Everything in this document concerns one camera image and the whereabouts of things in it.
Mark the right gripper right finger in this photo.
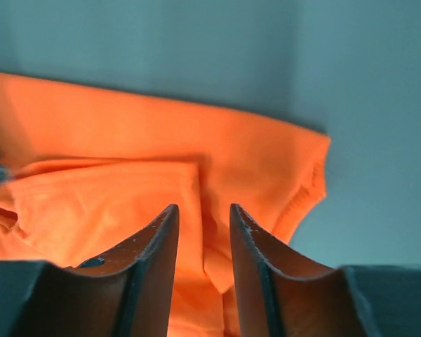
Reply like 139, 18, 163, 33
230, 204, 421, 336

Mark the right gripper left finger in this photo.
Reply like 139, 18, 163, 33
0, 204, 179, 336

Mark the orange t-shirt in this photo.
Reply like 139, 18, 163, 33
0, 73, 330, 336

